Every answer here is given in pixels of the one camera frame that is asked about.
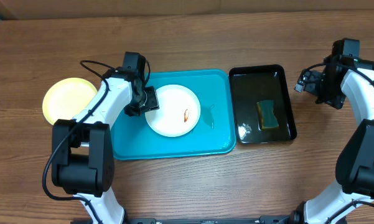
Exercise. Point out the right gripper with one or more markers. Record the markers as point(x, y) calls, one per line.
point(314, 82)

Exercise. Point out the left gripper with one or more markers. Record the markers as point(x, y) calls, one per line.
point(153, 104)

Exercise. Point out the white plate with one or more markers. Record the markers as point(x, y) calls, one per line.
point(178, 113)

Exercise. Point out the yellow green sponge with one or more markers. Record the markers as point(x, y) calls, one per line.
point(267, 118)

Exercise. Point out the yellow plate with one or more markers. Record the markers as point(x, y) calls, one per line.
point(67, 98)

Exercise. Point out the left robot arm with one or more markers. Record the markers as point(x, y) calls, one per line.
point(82, 161)

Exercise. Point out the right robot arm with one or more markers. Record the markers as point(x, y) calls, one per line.
point(354, 172)

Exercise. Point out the teal serving tray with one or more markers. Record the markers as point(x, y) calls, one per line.
point(133, 139)

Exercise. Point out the black water tray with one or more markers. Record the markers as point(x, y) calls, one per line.
point(250, 85)

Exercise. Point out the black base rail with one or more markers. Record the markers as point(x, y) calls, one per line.
point(260, 220)

